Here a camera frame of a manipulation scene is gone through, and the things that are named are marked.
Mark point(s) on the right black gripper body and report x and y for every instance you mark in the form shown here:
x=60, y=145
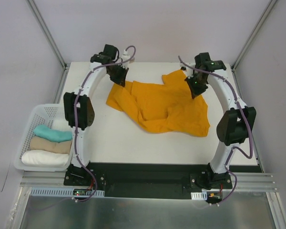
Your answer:
x=196, y=83

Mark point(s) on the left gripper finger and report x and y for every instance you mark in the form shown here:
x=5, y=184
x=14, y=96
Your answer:
x=122, y=78
x=115, y=77

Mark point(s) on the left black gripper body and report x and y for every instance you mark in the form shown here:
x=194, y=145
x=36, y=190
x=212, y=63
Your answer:
x=117, y=72

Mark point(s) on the orange t shirt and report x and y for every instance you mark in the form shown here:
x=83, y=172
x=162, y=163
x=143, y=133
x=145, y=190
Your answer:
x=161, y=108

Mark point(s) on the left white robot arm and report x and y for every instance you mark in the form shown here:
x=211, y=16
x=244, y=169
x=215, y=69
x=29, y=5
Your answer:
x=78, y=108

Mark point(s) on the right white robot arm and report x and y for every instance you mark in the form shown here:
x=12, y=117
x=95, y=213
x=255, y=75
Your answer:
x=234, y=130

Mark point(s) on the white plastic basket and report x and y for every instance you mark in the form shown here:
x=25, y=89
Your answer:
x=50, y=115

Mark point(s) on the teal rolled t shirt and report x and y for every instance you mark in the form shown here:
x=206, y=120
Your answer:
x=52, y=135

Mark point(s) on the beige rolled t shirt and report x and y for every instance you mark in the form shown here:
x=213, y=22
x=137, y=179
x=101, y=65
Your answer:
x=38, y=143

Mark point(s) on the white rolled t shirt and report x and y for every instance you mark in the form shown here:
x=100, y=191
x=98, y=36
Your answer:
x=42, y=158

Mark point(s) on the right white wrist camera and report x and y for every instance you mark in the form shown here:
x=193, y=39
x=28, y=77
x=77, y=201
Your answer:
x=184, y=69

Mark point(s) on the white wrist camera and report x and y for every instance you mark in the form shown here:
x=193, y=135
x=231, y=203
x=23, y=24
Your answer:
x=126, y=58
x=184, y=69

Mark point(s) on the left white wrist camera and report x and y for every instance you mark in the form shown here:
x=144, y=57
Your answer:
x=126, y=58

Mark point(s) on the left aluminium frame post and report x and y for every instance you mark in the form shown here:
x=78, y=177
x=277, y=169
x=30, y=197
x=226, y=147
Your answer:
x=45, y=30

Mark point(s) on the aluminium frame post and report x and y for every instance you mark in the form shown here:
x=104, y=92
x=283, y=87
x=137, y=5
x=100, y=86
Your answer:
x=45, y=30
x=254, y=33

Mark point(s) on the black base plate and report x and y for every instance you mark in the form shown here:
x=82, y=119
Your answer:
x=163, y=181

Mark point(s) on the right white cable duct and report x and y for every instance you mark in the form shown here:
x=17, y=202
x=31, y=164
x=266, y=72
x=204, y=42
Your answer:
x=199, y=195

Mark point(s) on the white cable duct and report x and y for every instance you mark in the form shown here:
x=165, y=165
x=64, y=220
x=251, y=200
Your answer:
x=65, y=192
x=199, y=195

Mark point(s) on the right aluminium frame post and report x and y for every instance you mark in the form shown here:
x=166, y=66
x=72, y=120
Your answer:
x=254, y=33

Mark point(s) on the left white cable duct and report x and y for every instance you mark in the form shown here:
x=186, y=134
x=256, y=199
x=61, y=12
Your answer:
x=65, y=192

